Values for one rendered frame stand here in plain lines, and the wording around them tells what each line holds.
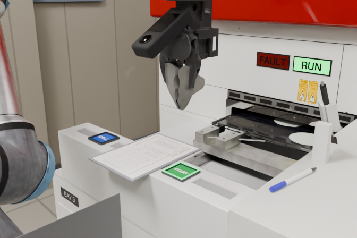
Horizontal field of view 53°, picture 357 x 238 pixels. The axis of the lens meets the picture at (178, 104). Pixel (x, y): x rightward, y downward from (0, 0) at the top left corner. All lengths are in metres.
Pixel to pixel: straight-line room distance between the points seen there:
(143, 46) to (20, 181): 0.31
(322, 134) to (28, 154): 0.57
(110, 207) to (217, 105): 0.93
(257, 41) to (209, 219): 0.73
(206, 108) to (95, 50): 1.51
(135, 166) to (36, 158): 0.19
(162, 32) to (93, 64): 2.18
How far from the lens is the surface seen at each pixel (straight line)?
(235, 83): 1.31
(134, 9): 2.95
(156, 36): 0.60
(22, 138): 0.70
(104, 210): 0.51
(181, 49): 0.64
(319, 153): 0.82
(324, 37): 1.14
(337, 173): 0.79
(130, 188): 0.80
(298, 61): 1.18
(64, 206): 1.11
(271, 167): 0.97
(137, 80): 3.03
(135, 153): 0.82
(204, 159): 1.09
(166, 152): 0.82
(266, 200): 0.66
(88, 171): 0.93
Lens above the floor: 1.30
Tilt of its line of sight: 17 degrees down
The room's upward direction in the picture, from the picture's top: straight up
